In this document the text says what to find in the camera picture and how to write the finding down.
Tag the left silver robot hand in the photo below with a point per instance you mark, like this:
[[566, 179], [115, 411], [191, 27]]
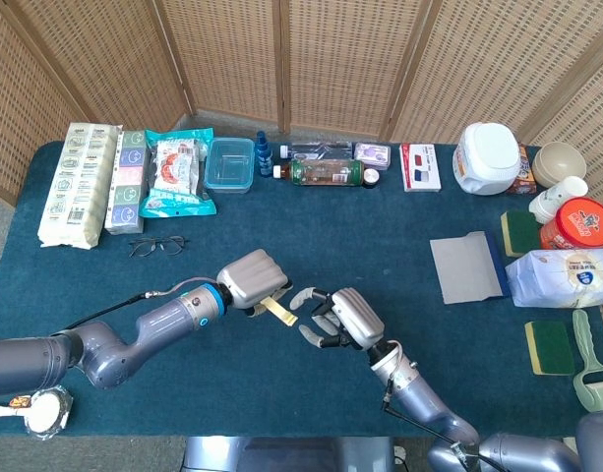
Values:
[[252, 280]]

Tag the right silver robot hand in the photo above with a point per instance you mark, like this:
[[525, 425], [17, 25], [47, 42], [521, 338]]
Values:
[[357, 319]]

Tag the small yellow packet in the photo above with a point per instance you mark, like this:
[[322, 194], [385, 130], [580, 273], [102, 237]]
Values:
[[279, 310]]

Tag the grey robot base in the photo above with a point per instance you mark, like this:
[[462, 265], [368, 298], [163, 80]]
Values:
[[281, 454]]

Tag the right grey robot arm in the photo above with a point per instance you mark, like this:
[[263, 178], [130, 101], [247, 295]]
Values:
[[429, 408]]

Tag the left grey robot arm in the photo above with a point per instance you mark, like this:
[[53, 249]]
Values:
[[158, 324]]

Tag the teal felt table cover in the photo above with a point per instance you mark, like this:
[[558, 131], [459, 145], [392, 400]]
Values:
[[306, 236]]

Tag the clear blue plastic container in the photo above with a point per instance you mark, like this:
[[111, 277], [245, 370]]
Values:
[[229, 167]]

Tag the grey covered blue notebook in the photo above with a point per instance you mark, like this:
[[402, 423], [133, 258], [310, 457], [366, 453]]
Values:
[[463, 270]]

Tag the blue spray bottle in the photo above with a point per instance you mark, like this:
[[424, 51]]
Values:
[[264, 157]]

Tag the green tea bottle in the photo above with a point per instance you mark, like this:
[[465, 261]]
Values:
[[325, 173]]

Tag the teal snack bag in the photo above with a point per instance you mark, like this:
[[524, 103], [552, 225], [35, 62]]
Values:
[[175, 172]]

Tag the white power plug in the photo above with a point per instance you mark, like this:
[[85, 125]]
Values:
[[399, 454]]

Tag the small black jar silver lid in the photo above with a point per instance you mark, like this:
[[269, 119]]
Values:
[[371, 178]]

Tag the pastel tissue packs bundle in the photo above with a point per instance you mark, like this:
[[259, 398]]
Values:
[[128, 187]]

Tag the white box red blue print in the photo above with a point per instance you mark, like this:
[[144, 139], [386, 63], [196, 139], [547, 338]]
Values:
[[420, 167]]

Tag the small purple case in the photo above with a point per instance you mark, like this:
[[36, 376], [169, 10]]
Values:
[[373, 155]]

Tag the green yellow sponge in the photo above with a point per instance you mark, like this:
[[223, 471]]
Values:
[[520, 233], [552, 346]]

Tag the cream printed long package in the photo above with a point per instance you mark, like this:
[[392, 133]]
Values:
[[79, 187]]

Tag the white detergent jug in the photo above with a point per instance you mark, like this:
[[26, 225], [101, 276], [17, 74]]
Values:
[[485, 157]]

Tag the white wet wipes pack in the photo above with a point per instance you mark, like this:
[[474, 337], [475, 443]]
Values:
[[566, 277]]

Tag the orange printed box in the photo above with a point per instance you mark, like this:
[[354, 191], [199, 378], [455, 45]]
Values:
[[524, 174]]

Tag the white paper cups stack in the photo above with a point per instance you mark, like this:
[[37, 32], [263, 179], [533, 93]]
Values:
[[557, 196]]

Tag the wicker folding screen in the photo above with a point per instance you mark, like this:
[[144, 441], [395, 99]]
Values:
[[330, 59]]

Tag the orange lidded canister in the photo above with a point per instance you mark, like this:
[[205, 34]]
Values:
[[579, 223]]

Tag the foil cup white filling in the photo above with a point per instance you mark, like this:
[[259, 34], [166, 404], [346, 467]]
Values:
[[47, 410]]

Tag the pale green lint roller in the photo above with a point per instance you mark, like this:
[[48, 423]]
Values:
[[596, 388]]

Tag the beige bowl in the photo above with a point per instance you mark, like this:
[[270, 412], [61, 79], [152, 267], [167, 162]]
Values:
[[559, 162]]

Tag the black thin frame eyeglasses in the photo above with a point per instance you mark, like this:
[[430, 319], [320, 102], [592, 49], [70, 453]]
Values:
[[134, 254]]

